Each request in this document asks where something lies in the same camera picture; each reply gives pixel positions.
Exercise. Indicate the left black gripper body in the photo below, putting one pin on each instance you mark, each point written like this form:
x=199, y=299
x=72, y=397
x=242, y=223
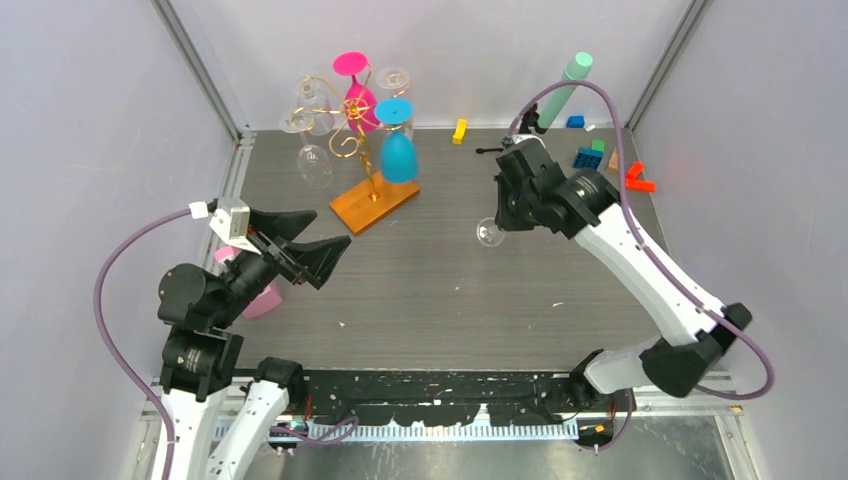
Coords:
x=280, y=259

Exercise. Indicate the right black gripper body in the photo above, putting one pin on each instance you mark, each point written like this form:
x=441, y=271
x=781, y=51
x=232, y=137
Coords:
x=513, y=208

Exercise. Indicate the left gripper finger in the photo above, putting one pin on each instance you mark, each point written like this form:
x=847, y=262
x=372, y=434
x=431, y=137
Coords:
x=314, y=262
x=285, y=225

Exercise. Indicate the clear flute wine glass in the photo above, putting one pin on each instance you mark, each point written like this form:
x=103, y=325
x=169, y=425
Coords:
x=488, y=233

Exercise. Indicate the clear round wine glass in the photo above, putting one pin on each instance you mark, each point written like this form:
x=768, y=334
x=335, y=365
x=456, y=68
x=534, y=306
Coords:
x=312, y=160

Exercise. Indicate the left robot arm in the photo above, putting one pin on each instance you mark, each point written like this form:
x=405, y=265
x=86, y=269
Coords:
x=200, y=353

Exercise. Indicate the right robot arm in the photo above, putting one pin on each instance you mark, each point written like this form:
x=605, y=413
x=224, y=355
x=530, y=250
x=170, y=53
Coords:
x=690, y=342

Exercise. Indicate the blue wine glass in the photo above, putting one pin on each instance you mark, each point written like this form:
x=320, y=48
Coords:
x=398, y=155

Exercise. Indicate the pink wine glass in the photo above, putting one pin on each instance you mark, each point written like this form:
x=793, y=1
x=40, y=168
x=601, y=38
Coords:
x=359, y=101

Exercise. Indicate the clear wine glass back right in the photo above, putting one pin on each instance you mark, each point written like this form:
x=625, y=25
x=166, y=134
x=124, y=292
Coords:
x=395, y=89

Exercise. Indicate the pink holder box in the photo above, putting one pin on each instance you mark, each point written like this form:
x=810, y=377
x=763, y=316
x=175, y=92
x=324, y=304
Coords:
x=269, y=298

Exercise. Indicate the blue lego brick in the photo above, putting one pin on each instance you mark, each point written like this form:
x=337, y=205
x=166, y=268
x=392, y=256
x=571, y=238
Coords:
x=588, y=158

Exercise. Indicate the black tripod microphone stand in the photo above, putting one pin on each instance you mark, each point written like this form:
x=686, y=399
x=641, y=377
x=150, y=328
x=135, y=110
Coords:
x=528, y=127

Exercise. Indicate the small blue block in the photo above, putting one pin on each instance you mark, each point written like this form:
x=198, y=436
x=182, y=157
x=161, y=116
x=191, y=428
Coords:
x=576, y=122

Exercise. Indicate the tan wooden block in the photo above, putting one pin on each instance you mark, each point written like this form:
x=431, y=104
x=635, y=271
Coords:
x=613, y=162

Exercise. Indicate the yellow block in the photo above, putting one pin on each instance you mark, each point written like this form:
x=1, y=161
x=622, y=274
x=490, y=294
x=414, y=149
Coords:
x=459, y=131

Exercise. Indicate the red L-shaped block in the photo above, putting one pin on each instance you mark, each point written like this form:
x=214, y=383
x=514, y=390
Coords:
x=634, y=180

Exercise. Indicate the mint green microphone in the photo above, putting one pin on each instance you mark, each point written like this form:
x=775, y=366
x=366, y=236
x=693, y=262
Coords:
x=577, y=69

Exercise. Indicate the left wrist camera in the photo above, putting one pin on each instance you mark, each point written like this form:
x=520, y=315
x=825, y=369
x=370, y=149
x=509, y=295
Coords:
x=228, y=219

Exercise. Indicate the gold wire wine glass rack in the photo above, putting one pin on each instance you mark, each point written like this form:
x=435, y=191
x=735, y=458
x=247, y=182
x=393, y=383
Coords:
x=371, y=200

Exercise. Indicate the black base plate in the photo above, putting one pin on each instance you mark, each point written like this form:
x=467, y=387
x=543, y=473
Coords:
x=445, y=398

